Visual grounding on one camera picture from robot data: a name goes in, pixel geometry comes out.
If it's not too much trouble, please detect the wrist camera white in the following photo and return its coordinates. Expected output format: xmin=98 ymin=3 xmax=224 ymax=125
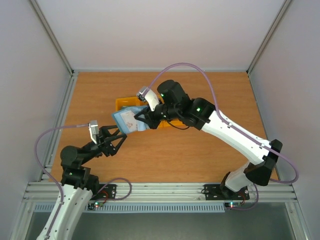
xmin=136 ymin=86 xmax=160 ymax=112
xmin=88 ymin=120 xmax=99 ymax=144

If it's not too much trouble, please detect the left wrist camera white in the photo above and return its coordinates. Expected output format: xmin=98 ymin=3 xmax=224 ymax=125
xmin=88 ymin=120 xmax=99 ymax=144

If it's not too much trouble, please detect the white card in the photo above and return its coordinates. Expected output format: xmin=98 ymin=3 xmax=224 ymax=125
xmin=120 ymin=110 xmax=138 ymax=132

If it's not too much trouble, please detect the yellow bin left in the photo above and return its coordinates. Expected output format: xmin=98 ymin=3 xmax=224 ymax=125
xmin=115 ymin=96 xmax=143 ymax=111

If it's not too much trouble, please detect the slotted cable duct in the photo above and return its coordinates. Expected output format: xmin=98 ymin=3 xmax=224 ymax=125
xmin=33 ymin=203 xmax=226 ymax=214

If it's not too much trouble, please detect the yellow bin middle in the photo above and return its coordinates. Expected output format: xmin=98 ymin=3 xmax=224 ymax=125
xmin=157 ymin=120 xmax=167 ymax=129

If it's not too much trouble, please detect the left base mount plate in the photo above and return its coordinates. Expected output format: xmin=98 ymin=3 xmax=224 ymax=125
xmin=91 ymin=184 xmax=117 ymax=201

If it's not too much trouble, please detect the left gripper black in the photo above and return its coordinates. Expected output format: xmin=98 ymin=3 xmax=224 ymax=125
xmin=80 ymin=123 xmax=128 ymax=166

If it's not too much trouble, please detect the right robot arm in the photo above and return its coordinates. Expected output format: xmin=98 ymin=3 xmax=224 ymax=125
xmin=134 ymin=79 xmax=283 ymax=200

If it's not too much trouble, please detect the blue leather card holder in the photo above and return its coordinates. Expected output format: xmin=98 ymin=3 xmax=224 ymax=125
xmin=111 ymin=106 xmax=149 ymax=134

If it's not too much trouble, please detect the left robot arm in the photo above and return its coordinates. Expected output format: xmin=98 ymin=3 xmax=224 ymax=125
xmin=37 ymin=120 xmax=127 ymax=240

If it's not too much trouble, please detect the base mount plate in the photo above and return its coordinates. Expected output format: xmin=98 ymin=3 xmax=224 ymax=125
xmin=201 ymin=184 xmax=250 ymax=201
xmin=91 ymin=184 xmax=117 ymax=201

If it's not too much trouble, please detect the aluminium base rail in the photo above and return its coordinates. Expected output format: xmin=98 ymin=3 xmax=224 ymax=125
xmin=22 ymin=181 xmax=298 ymax=203

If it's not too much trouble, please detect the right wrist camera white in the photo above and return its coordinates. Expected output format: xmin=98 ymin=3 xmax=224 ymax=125
xmin=136 ymin=86 xmax=160 ymax=112

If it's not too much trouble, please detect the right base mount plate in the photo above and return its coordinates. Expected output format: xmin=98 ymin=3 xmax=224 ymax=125
xmin=201 ymin=184 xmax=250 ymax=201

